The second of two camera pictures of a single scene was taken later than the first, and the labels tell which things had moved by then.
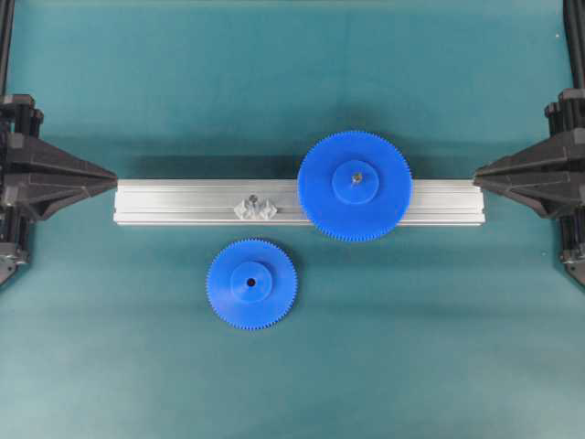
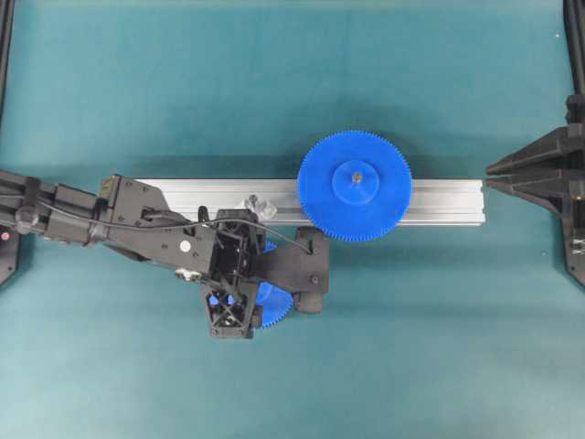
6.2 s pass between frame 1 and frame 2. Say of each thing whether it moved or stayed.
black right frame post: stayed
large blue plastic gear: stayed
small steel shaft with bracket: stayed
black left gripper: moved
